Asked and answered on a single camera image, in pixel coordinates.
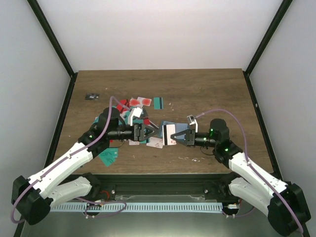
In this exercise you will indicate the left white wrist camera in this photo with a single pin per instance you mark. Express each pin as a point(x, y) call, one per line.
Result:
point(134, 113)

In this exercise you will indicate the white card red circles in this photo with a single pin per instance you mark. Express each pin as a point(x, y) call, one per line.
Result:
point(140, 102)

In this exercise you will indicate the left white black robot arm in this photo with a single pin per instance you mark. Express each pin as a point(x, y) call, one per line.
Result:
point(35, 196)

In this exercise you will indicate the teal VIP card front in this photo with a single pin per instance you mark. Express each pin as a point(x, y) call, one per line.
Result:
point(108, 156)

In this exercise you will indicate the black aluminium frame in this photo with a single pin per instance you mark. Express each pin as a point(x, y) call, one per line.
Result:
point(216, 185)

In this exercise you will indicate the red card black stripe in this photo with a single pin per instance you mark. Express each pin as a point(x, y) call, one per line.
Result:
point(123, 105)

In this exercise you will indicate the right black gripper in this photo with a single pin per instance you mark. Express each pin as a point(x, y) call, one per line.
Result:
point(190, 136)

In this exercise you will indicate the teal card with stripe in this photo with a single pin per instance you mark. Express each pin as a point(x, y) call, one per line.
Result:
point(158, 103)

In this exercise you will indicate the light blue slotted rail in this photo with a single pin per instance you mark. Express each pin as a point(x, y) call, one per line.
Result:
point(143, 207)

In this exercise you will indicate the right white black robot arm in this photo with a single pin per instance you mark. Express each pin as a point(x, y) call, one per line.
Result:
point(283, 203)

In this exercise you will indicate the small black card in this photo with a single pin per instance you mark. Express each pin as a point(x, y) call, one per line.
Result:
point(92, 96)

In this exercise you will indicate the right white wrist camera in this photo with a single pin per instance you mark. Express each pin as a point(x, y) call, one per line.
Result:
point(193, 121)

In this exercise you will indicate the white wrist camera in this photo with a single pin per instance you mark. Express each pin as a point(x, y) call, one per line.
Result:
point(134, 113)
point(193, 121)

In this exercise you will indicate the white card red pattern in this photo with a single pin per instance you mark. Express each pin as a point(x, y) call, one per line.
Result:
point(155, 142)

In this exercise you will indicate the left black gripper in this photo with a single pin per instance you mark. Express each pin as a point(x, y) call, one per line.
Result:
point(139, 134)

